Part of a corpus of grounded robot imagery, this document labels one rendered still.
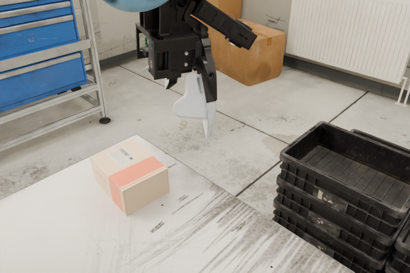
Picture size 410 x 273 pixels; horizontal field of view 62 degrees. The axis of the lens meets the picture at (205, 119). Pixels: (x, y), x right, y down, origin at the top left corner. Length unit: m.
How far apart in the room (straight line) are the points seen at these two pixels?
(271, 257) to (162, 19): 0.51
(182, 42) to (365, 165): 1.07
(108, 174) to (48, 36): 1.50
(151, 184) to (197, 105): 0.38
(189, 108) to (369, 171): 1.01
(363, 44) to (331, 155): 1.72
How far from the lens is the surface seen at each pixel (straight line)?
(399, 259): 1.22
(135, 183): 0.78
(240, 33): 0.50
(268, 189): 1.93
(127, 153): 0.88
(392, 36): 2.92
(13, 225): 0.89
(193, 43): 0.45
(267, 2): 3.51
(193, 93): 0.46
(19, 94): 2.25
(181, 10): 0.45
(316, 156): 1.39
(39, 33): 2.20
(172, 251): 0.74
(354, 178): 1.33
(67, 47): 2.24
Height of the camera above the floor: 1.28
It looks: 31 degrees down
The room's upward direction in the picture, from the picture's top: straight up
